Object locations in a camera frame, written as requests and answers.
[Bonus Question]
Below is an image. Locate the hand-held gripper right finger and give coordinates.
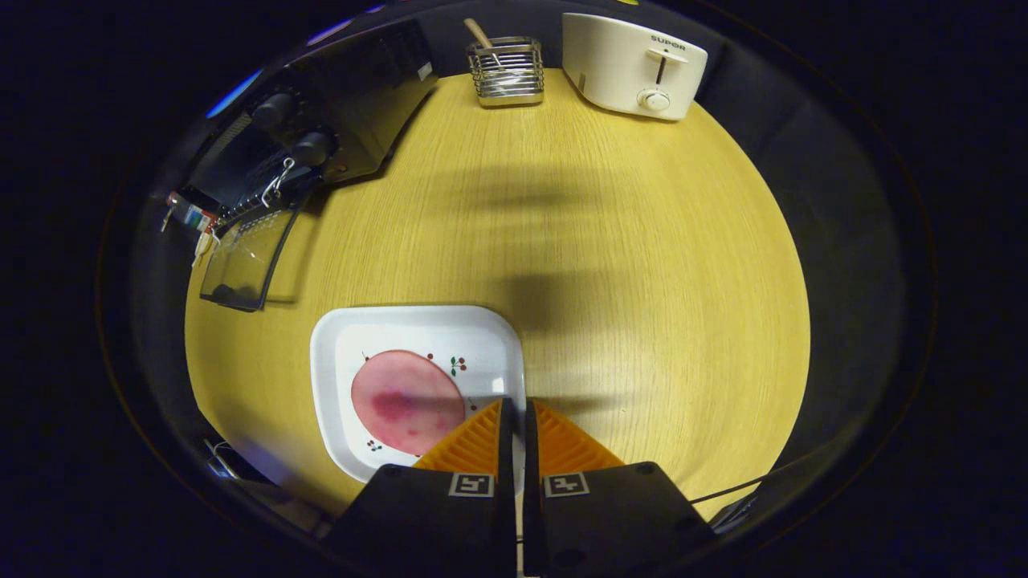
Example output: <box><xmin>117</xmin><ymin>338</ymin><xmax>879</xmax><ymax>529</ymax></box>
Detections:
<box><xmin>522</xmin><ymin>399</ymin><xmax>716</xmax><ymax>578</ymax></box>

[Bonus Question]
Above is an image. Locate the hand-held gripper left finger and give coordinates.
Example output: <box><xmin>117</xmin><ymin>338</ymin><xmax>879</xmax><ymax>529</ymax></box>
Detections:
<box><xmin>329</xmin><ymin>397</ymin><xmax>516</xmax><ymax>578</ymax></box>

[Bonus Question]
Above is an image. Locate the pink ham slice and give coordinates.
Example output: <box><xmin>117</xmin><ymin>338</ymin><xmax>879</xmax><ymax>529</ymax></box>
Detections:
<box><xmin>351</xmin><ymin>350</ymin><xmax>467</xmax><ymax>457</ymax></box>

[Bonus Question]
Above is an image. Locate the white square plate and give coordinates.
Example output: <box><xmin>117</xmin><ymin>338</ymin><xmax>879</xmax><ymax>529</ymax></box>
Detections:
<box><xmin>310</xmin><ymin>305</ymin><xmax>527</xmax><ymax>484</ymax></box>

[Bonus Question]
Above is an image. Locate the black toaster oven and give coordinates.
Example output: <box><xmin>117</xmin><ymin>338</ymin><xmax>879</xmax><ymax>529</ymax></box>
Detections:
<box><xmin>165</xmin><ymin>20</ymin><xmax>439</xmax><ymax>312</ymax></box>

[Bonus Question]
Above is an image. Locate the white bread toaster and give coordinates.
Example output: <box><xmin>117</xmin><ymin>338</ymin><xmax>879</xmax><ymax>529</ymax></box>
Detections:
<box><xmin>561</xmin><ymin>12</ymin><xmax>709</xmax><ymax>122</ymax></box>

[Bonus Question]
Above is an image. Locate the wooden spoon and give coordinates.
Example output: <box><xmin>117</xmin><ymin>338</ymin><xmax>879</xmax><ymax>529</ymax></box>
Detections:
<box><xmin>463</xmin><ymin>18</ymin><xmax>504</xmax><ymax>70</ymax></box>

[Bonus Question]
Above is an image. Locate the black cable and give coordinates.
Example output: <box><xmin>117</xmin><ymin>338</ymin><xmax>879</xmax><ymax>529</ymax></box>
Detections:
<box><xmin>689</xmin><ymin>474</ymin><xmax>773</xmax><ymax>505</ymax></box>

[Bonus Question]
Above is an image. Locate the white string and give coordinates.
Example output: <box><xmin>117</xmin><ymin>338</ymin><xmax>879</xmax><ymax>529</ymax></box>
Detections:
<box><xmin>261</xmin><ymin>157</ymin><xmax>296</xmax><ymax>208</ymax></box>

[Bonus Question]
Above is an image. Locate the metal wire utensil holder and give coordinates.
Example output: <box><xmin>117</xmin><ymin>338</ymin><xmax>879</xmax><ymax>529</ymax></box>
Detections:
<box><xmin>467</xmin><ymin>36</ymin><xmax>545</xmax><ymax>108</ymax></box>

